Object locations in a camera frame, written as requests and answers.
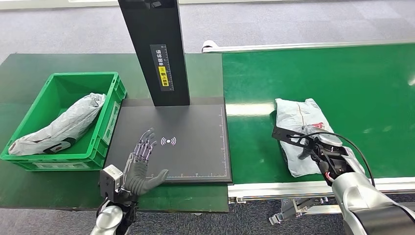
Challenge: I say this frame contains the black scanner column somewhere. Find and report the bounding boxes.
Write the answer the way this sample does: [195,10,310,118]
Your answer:
[117,0,191,107]

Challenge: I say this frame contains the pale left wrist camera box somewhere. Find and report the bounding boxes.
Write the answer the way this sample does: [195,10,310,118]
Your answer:
[99,164,124,199]

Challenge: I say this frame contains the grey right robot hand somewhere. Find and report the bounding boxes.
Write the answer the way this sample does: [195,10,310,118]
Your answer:
[298,124,344,161]

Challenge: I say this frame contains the green conveyor belt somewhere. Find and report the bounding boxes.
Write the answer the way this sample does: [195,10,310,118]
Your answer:
[222,43,415,185]

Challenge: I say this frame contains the aluminium conveyor frame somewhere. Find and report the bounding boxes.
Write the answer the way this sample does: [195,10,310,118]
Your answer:
[201,39,415,226]

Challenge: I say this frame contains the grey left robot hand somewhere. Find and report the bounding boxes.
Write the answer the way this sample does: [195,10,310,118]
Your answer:
[123,127,169,196]

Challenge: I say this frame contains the grey package with black print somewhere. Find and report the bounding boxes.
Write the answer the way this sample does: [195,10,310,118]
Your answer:
[8,93,107,156]

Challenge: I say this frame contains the grey package with red print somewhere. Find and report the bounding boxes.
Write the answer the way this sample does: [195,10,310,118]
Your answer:
[275,97,335,178]

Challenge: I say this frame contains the green plastic crate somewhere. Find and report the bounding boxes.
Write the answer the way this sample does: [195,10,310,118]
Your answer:
[0,71,127,172]

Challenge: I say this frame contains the black scanner base plate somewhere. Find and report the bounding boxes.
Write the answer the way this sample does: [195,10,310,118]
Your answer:
[104,96,233,184]

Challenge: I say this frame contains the ruler label with yellow sticker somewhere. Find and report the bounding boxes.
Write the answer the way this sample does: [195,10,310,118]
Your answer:
[149,44,175,92]

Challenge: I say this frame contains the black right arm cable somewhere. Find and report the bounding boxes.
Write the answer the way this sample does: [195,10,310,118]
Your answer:
[292,130,376,188]

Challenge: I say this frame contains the dark green table mat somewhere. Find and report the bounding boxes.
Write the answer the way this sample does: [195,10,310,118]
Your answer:
[0,53,229,213]

